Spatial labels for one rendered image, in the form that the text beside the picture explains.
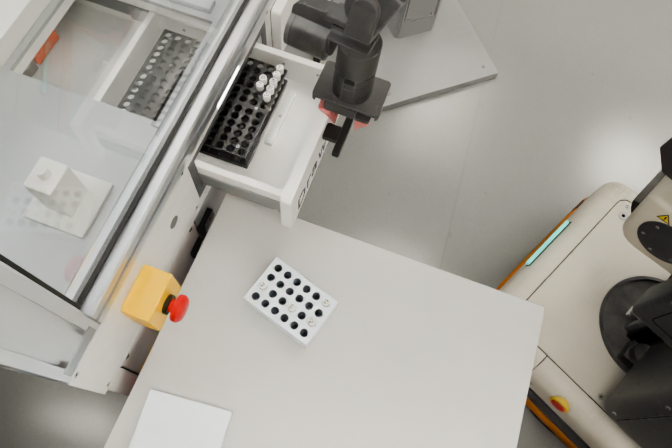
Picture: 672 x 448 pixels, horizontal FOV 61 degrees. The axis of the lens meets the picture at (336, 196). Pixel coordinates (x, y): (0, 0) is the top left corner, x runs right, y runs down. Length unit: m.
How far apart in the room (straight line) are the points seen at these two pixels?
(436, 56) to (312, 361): 1.43
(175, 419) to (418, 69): 1.51
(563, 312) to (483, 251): 0.39
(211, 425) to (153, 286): 0.23
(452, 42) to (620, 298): 1.06
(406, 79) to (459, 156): 0.33
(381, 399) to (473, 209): 1.08
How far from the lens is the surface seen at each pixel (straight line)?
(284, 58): 1.00
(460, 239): 1.86
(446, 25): 2.24
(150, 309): 0.82
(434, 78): 2.09
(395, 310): 0.97
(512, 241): 1.91
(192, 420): 0.93
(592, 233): 1.70
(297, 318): 0.91
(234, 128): 0.92
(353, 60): 0.75
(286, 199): 0.83
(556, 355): 1.56
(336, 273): 0.97
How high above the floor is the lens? 1.69
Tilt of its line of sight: 66 degrees down
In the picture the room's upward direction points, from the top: 9 degrees clockwise
